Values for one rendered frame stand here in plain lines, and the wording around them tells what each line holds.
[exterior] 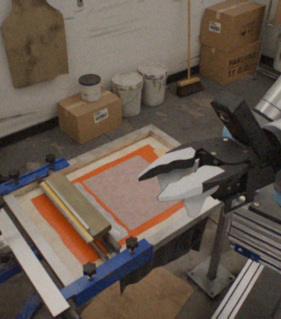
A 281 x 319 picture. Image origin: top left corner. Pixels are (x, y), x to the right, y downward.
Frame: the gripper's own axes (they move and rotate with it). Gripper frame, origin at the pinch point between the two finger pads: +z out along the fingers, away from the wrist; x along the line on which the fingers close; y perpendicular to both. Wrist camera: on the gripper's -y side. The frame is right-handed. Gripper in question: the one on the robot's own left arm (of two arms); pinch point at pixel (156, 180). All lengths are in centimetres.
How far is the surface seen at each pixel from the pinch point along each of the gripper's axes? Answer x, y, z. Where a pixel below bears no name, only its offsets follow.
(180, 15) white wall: 312, 51, -208
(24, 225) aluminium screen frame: 76, 58, 14
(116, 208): 71, 63, -20
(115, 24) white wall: 297, 44, -125
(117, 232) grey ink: 60, 64, -15
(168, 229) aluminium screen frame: 50, 62, -30
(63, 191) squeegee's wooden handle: 78, 52, -2
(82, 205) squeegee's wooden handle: 68, 53, -6
